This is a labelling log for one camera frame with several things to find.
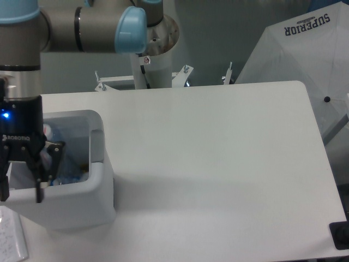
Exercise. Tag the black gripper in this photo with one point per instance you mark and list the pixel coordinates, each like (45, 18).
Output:
(23, 139)

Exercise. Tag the crushed clear plastic bottle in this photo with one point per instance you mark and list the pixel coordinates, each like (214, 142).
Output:
(62, 161)

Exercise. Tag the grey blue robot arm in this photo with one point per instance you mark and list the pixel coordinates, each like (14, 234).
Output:
(27, 30)

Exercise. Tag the white plastic trash can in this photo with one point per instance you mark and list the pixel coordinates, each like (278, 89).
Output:
(83, 194)

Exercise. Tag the yellow blue snack wrapper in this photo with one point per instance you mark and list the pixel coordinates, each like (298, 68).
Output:
(84, 168)

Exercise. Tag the white notepad with writing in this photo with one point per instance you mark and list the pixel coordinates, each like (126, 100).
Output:
(13, 243)

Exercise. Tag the white superior umbrella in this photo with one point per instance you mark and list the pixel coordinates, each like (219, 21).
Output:
(313, 49)

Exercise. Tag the black device at edge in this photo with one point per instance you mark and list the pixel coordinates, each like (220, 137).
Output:
(339, 232)

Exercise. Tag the white metal mounting frame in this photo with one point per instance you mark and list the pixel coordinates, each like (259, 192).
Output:
(142, 80)

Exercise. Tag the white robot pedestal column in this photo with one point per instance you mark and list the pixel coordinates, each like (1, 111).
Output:
(162, 40)

